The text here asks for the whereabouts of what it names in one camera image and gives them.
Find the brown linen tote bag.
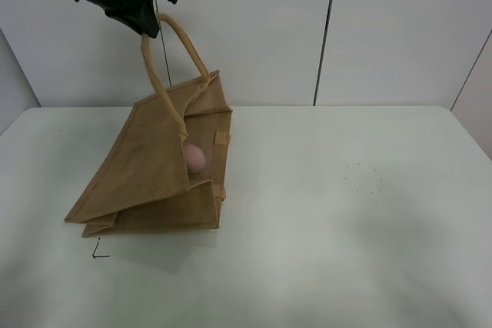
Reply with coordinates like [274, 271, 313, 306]
[65, 13, 232, 238]

